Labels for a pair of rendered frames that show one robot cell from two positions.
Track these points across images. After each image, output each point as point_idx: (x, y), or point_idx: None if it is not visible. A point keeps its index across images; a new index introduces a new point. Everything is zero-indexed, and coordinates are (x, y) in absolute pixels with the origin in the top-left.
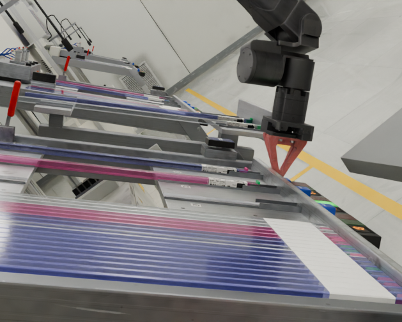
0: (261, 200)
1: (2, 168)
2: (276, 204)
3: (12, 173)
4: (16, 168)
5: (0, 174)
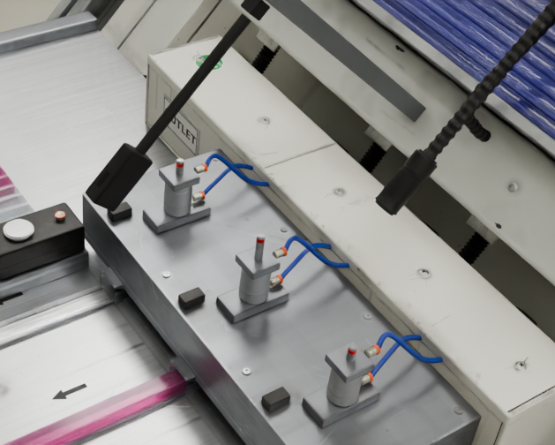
0: None
1: (22, 403)
2: None
3: None
4: (2, 420)
5: None
